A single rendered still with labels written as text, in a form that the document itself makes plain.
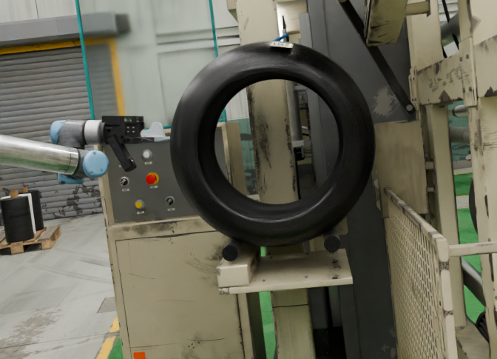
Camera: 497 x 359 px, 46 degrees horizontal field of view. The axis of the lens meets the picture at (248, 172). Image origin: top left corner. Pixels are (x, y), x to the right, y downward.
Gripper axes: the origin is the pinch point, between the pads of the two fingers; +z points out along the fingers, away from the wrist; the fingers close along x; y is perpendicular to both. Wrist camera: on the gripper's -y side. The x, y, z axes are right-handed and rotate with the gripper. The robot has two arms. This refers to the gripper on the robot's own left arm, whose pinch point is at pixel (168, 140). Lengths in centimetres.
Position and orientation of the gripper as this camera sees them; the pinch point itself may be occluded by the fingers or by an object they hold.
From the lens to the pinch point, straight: 173.1
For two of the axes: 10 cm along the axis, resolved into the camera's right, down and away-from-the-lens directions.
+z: 9.9, 0.1, -1.1
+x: 1.1, -0.9, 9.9
